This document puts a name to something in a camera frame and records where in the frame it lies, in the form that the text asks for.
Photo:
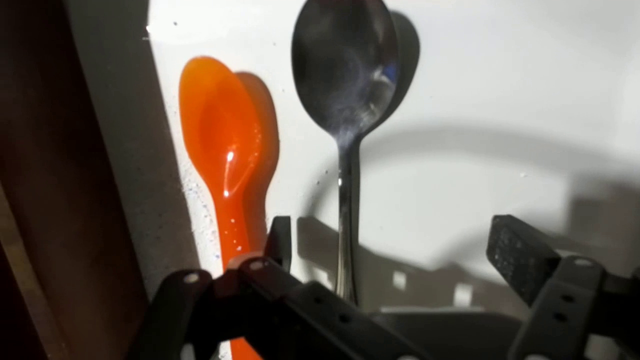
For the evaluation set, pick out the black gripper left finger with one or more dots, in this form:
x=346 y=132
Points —
x=281 y=313

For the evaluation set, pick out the white washing machine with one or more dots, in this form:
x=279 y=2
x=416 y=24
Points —
x=506 y=80

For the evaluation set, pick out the grey metal spoon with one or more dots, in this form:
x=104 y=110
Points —
x=343 y=67

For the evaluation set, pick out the orange plastic spoon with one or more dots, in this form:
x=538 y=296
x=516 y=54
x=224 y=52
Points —
x=226 y=132

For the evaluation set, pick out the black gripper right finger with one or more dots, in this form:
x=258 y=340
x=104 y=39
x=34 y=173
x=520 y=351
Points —
x=566 y=307

